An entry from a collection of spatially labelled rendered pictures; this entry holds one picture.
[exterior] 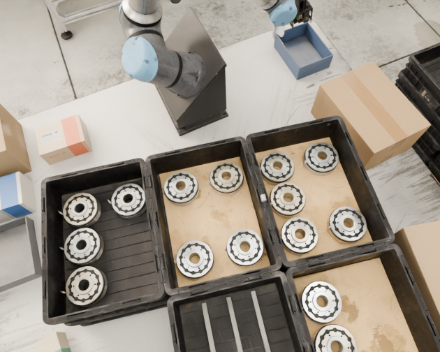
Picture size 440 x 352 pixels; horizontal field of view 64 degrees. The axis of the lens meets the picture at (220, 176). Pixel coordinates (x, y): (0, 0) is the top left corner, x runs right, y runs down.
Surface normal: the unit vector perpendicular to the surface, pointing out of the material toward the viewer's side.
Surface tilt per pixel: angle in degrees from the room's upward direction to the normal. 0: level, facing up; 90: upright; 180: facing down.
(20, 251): 0
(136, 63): 46
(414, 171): 0
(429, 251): 0
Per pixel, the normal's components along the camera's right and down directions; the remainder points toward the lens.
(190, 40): -0.65, -0.03
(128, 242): -0.04, -0.42
